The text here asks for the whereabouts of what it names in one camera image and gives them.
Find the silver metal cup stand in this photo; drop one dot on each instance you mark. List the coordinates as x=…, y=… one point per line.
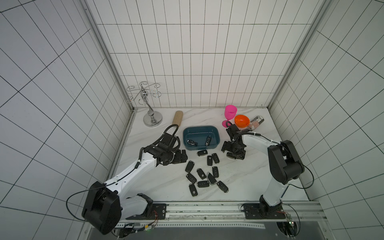
x=144, y=92

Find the chrome black car key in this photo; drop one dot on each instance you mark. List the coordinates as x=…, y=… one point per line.
x=192, y=143

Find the silver edged smart key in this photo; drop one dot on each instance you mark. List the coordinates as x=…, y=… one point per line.
x=212, y=180

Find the striped drink can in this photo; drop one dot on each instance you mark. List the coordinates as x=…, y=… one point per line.
x=255, y=123

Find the aluminium mounting rail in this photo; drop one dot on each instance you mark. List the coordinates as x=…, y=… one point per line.
x=223, y=214

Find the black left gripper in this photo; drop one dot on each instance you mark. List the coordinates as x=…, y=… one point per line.
x=178, y=159

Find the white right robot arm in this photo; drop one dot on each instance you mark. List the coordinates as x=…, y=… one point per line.
x=284, y=161

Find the orange plastic bowl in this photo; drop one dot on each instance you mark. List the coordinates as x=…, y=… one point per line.
x=242, y=121

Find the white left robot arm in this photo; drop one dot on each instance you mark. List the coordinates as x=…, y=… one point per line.
x=107, y=203

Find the black car key top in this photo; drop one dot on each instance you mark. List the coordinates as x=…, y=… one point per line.
x=202, y=153

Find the black smart key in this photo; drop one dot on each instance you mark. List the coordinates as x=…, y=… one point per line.
x=190, y=166

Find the pink plastic goblet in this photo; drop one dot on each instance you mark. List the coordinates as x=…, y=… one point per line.
x=230, y=113

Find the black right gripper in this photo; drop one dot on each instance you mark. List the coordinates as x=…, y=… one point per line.
x=234, y=149

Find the teal storage box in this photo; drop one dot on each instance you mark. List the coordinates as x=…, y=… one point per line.
x=207, y=137

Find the beige glasses case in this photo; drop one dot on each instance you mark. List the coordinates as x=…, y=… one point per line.
x=178, y=117

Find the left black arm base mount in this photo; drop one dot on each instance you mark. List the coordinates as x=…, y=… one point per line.
x=142, y=207

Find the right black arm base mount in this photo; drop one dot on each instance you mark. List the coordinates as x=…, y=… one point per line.
x=263, y=211

